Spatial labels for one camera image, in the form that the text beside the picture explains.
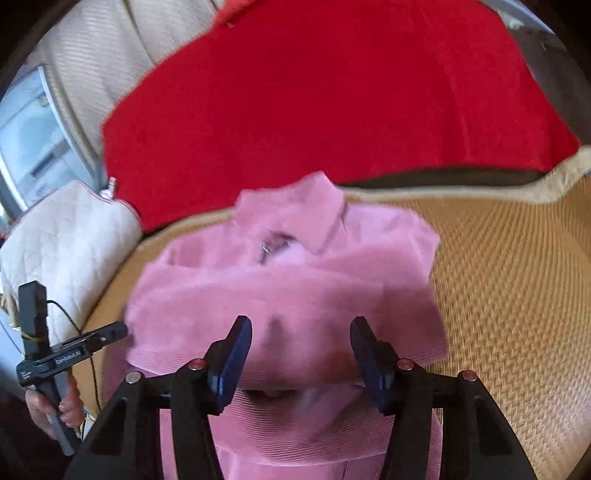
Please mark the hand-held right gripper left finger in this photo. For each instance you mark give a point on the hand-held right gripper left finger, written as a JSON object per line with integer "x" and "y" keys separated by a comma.
{"x": 230, "y": 364}

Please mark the white quilted cushion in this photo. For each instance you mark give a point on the white quilted cushion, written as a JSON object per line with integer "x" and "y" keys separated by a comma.
{"x": 69, "y": 240}

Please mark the person's left hand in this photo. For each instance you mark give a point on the person's left hand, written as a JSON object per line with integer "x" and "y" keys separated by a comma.
{"x": 69, "y": 406}

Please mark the red blanket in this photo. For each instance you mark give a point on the red blanket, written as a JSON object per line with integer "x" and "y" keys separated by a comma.
{"x": 332, "y": 106}

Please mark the tan woven mat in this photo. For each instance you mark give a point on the tan woven mat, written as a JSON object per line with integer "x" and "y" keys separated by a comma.
{"x": 508, "y": 286}

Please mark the beige sofa backrest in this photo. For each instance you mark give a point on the beige sofa backrest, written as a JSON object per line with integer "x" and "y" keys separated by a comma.
{"x": 106, "y": 69}

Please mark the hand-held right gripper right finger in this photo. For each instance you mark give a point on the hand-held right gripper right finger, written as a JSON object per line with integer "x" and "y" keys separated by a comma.
{"x": 369, "y": 360}

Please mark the pink zip jacket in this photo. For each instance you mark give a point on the pink zip jacket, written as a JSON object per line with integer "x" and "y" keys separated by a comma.
{"x": 286, "y": 286}

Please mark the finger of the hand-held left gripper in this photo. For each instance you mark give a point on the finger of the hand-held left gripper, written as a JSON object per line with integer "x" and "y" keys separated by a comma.
{"x": 113, "y": 331}

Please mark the glass window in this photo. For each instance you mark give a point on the glass window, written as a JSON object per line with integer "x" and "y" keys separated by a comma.
{"x": 37, "y": 134}

